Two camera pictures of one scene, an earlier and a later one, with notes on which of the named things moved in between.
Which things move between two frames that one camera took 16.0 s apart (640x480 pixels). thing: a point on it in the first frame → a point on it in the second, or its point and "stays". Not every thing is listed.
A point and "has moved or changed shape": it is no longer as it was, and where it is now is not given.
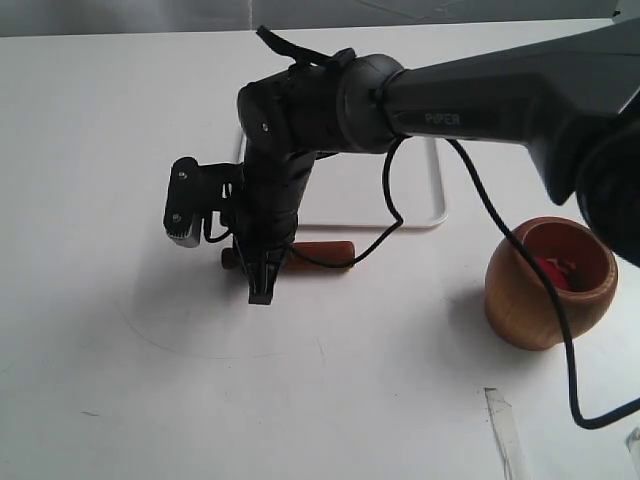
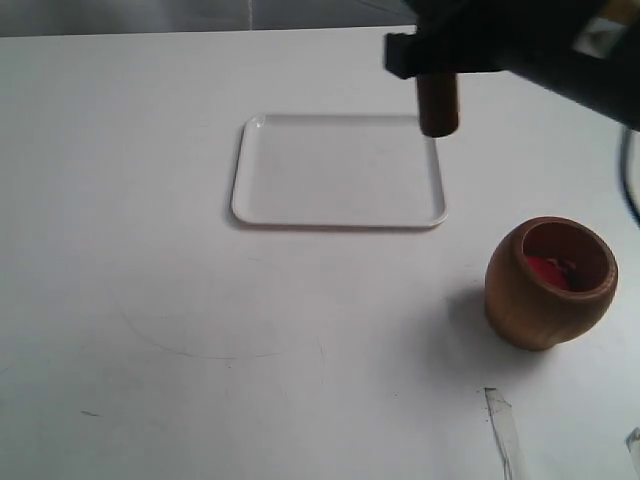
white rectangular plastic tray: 345,189 stays
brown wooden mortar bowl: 580,265 stays
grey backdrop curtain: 42,17 stays
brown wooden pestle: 295,262 has moved or changed shape
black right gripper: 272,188 → 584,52
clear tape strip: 508,437 stays
